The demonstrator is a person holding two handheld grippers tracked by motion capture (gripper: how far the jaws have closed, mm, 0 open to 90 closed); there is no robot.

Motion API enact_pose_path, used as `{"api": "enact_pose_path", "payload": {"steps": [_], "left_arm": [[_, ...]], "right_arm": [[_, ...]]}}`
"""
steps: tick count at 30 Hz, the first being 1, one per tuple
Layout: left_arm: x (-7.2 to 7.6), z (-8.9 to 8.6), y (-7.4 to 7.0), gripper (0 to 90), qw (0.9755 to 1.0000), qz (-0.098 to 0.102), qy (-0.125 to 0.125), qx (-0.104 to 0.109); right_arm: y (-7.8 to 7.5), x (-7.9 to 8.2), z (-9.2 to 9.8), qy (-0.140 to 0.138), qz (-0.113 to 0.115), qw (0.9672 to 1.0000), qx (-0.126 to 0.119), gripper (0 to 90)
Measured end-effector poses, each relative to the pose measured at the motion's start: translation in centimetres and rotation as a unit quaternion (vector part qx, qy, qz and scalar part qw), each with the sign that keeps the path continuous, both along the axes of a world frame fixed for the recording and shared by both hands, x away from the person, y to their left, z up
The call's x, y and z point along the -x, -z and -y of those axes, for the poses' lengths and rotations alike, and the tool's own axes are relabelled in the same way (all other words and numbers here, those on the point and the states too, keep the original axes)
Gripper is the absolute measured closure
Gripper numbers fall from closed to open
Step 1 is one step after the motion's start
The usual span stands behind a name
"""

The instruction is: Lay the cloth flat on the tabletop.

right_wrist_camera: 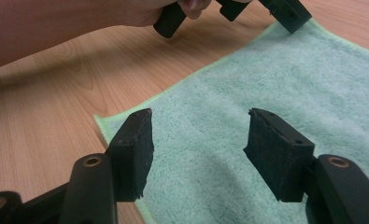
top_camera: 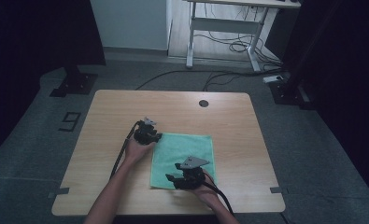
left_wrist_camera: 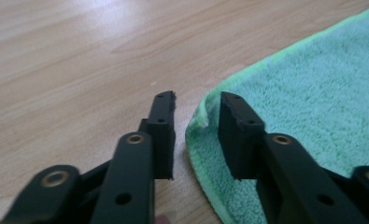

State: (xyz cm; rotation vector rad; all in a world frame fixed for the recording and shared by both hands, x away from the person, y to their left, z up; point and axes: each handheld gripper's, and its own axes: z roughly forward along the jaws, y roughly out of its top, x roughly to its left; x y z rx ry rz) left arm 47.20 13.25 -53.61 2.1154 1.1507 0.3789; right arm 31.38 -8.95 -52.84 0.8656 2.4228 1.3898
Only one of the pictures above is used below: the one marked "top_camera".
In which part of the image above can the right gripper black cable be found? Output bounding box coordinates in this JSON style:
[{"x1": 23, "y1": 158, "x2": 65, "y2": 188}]
[{"x1": 202, "y1": 172, "x2": 236, "y2": 217}]

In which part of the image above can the dark curtain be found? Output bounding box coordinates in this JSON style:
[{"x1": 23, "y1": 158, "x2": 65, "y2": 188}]
[
  {"x1": 280, "y1": 0, "x2": 369, "y2": 207},
  {"x1": 0, "y1": 0, "x2": 107, "y2": 163}
]

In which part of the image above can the white power strip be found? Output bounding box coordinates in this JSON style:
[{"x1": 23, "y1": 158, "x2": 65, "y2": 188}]
[{"x1": 263, "y1": 74, "x2": 285, "y2": 84}]

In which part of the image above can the grey tape piece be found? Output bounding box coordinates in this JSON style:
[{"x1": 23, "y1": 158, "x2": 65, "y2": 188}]
[
  {"x1": 47, "y1": 187, "x2": 71, "y2": 200},
  {"x1": 269, "y1": 186, "x2": 290, "y2": 195}
]

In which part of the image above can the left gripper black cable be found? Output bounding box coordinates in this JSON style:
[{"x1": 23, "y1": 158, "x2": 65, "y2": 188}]
[{"x1": 109, "y1": 120, "x2": 142, "y2": 181}]

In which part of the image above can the green microfibre cloth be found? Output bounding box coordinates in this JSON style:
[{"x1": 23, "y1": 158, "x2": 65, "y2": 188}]
[{"x1": 149, "y1": 132, "x2": 217, "y2": 190}]

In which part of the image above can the white metal desk frame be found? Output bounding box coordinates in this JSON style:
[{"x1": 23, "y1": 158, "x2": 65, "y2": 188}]
[{"x1": 182, "y1": 0, "x2": 302, "y2": 73}]

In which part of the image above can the black stand base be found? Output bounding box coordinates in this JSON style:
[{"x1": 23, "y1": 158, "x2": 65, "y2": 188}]
[
  {"x1": 49, "y1": 64, "x2": 99, "y2": 98},
  {"x1": 268, "y1": 78, "x2": 316, "y2": 110}
]

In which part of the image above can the long black floor cable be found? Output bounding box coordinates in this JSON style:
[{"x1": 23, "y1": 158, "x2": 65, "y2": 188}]
[{"x1": 135, "y1": 68, "x2": 283, "y2": 91}]

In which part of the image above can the person's right hand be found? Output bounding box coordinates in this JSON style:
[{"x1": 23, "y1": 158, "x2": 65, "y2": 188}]
[{"x1": 192, "y1": 169, "x2": 220, "y2": 208}]

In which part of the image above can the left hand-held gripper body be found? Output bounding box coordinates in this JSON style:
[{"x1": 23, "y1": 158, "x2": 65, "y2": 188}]
[{"x1": 133, "y1": 117, "x2": 159, "y2": 146}]

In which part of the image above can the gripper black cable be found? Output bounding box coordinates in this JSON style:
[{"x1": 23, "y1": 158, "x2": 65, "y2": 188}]
[
  {"x1": 109, "y1": 120, "x2": 142, "y2": 181},
  {"x1": 202, "y1": 172, "x2": 236, "y2": 217}
]

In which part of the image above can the tangle of black cables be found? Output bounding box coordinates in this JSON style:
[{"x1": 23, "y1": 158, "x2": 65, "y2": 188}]
[{"x1": 193, "y1": 31, "x2": 283, "y2": 68}]

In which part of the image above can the person's left hand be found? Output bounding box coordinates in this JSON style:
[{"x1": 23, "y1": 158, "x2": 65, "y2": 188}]
[{"x1": 123, "y1": 137, "x2": 157, "y2": 166}]

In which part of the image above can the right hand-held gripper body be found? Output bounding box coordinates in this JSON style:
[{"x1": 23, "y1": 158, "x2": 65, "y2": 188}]
[{"x1": 173, "y1": 156, "x2": 211, "y2": 190}]

